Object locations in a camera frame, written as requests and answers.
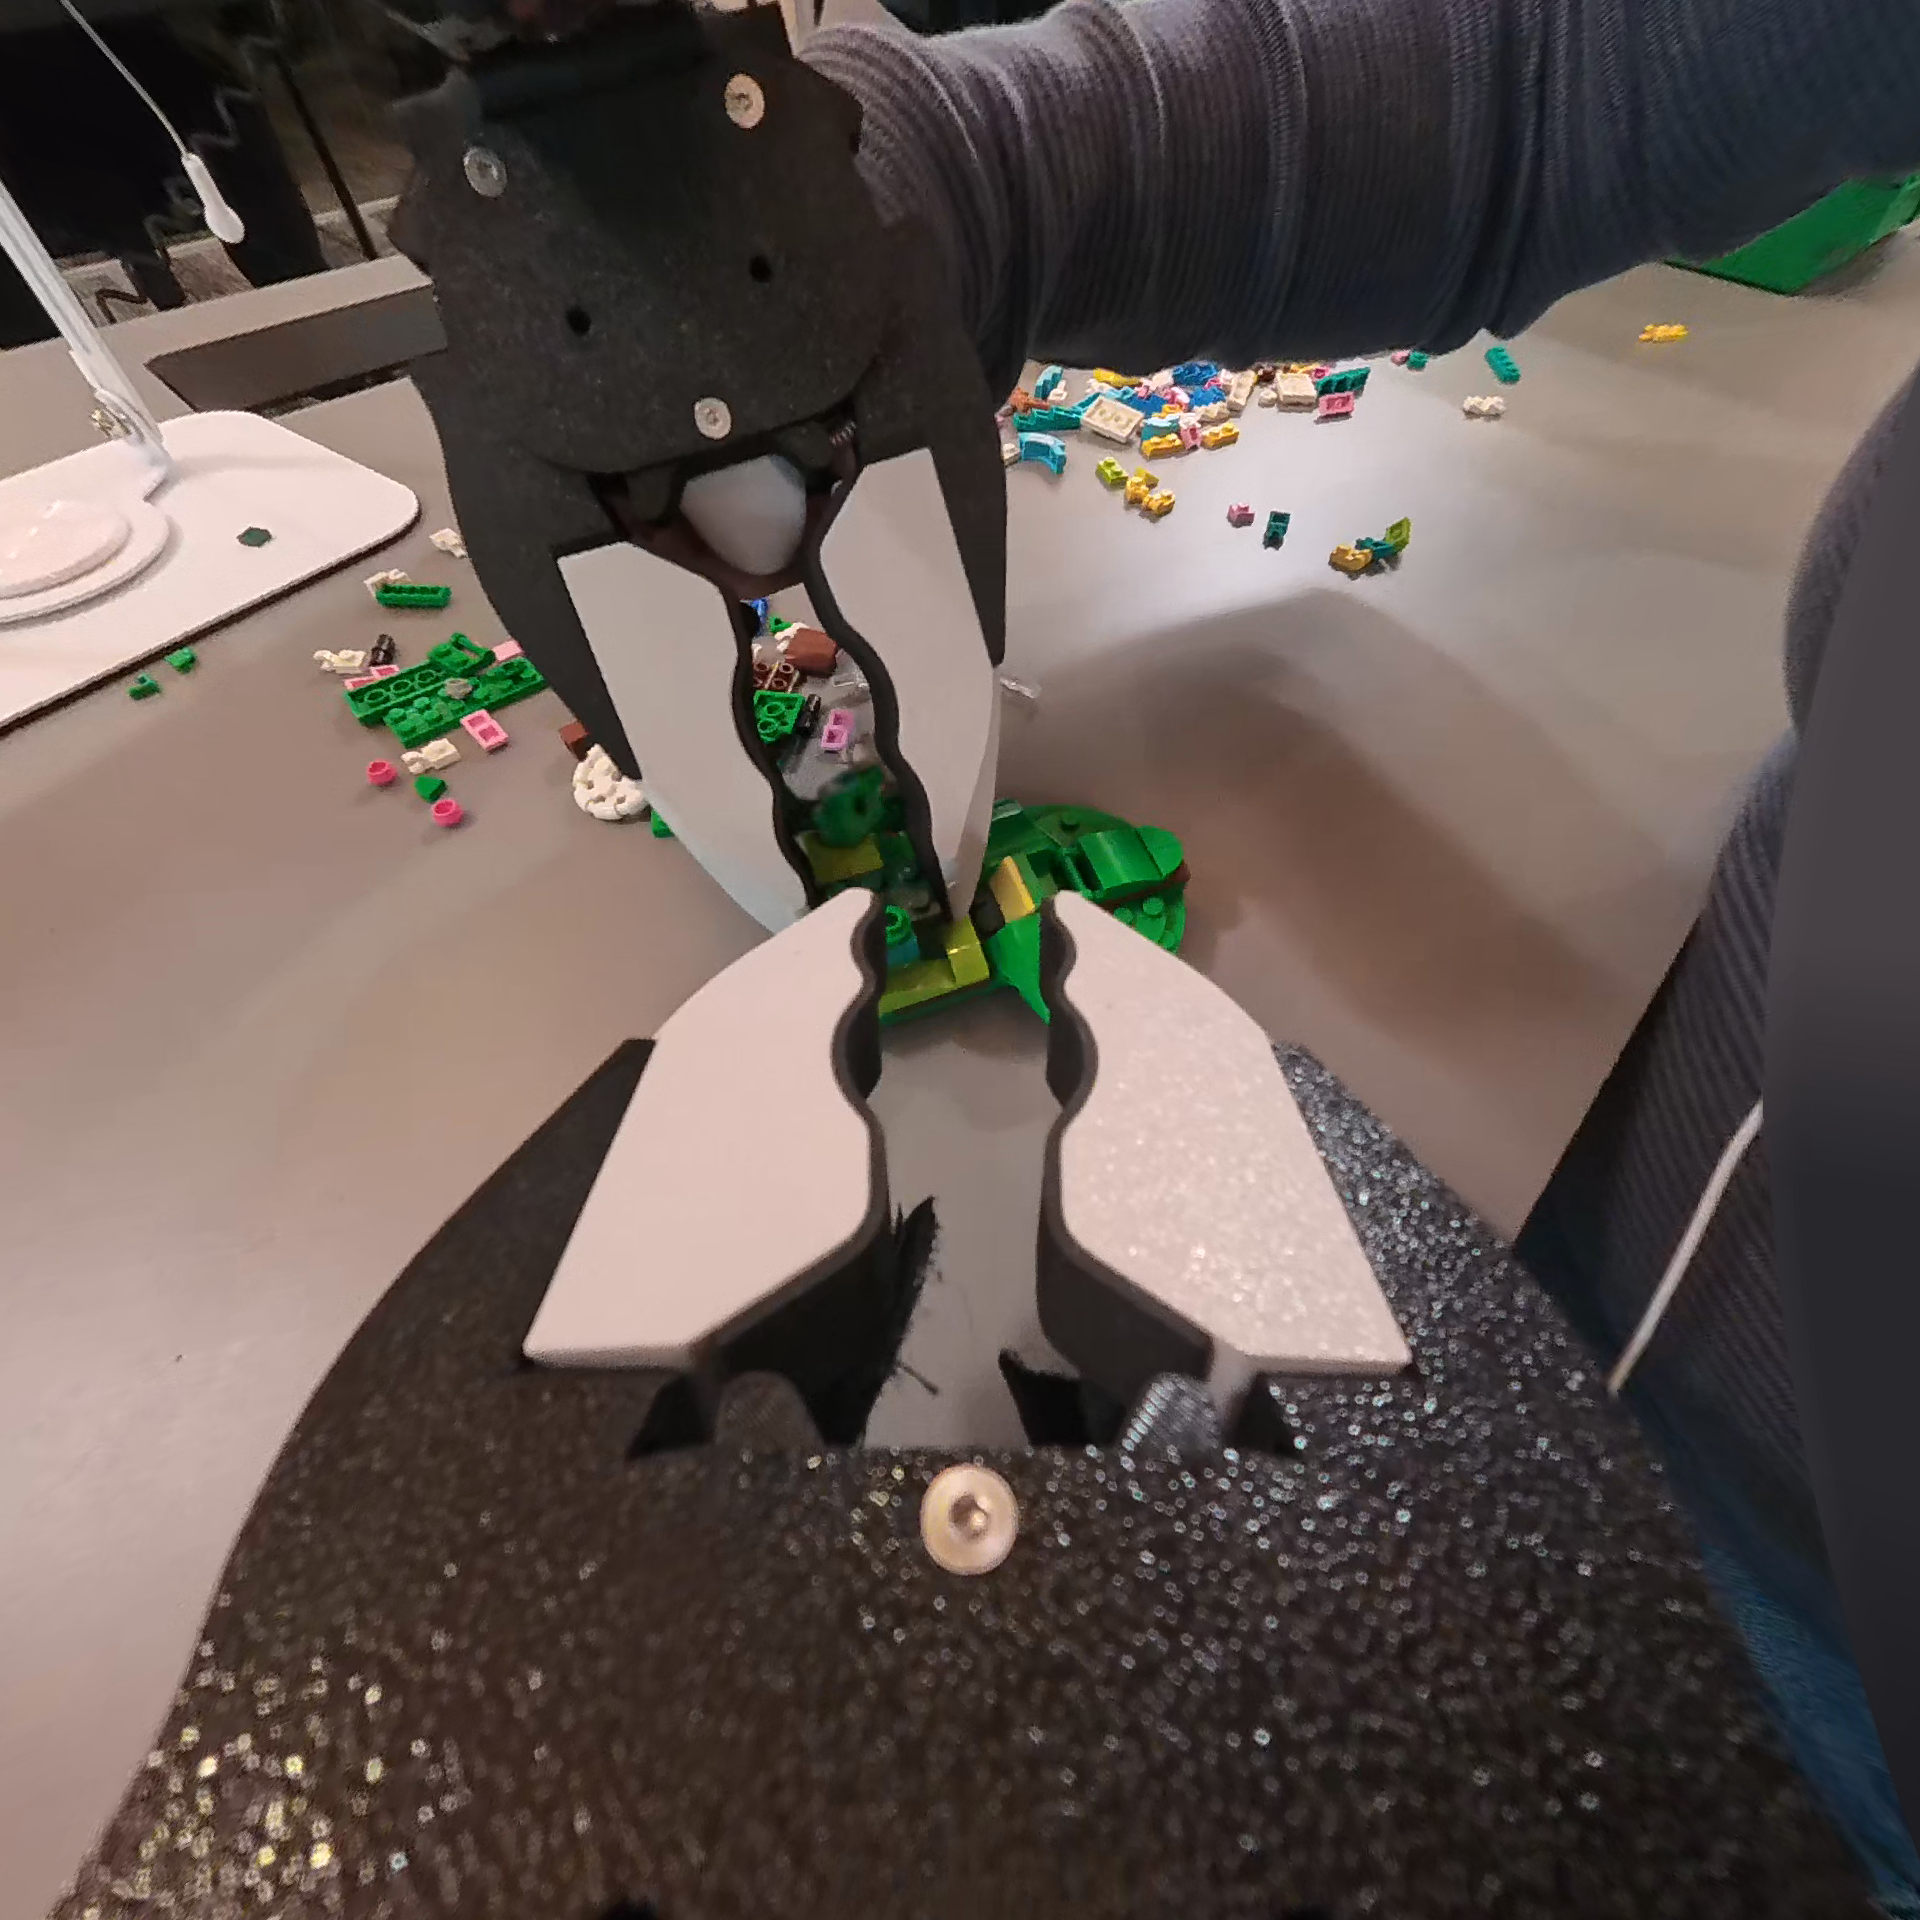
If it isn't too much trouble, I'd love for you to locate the green lego model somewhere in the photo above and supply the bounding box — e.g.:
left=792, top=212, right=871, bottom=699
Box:
left=796, top=802, right=1193, bottom=1029

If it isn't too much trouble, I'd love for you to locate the green lego baseplate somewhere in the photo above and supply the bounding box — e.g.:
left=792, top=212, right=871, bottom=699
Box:
left=1696, top=169, right=1920, bottom=297

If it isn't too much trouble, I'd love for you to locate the white drawstring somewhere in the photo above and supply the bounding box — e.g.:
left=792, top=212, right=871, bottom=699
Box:
left=1605, top=1095, right=1770, bottom=1397

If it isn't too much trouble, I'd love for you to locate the pile of green pink lego pieces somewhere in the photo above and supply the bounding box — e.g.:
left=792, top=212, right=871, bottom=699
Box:
left=127, top=573, right=902, bottom=842

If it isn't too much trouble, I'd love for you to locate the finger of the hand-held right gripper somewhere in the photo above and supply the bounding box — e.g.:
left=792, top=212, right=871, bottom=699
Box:
left=808, top=447, right=1008, bottom=922
left=554, top=539, right=826, bottom=935

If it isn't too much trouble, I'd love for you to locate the pile of pastel lego pieces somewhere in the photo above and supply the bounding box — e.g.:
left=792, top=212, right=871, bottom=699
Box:
left=1000, top=321, right=1692, bottom=582

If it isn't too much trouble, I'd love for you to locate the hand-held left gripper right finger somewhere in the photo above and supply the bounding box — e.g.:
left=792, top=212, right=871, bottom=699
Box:
left=1036, top=891, right=1415, bottom=1377

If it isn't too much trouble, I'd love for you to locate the white cable with plug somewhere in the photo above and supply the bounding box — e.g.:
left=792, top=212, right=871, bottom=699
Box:
left=56, top=0, right=249, bottom=242

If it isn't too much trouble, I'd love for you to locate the person's right forearm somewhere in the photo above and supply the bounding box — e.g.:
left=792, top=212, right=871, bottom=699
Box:
left=796, top=0, right=1920, bottom=369

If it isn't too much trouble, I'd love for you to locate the person's torso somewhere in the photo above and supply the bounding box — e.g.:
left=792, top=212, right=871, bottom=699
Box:
left=1511, top=397, right=1920, bottom=1920

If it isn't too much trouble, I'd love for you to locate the white desk stand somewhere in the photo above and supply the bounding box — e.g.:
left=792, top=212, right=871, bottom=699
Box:
left=0, top=180, right=422, bottom=731

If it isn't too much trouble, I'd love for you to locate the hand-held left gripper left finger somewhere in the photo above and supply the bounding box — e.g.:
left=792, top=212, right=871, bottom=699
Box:
left=520, top=887, right=904, bottom=1377

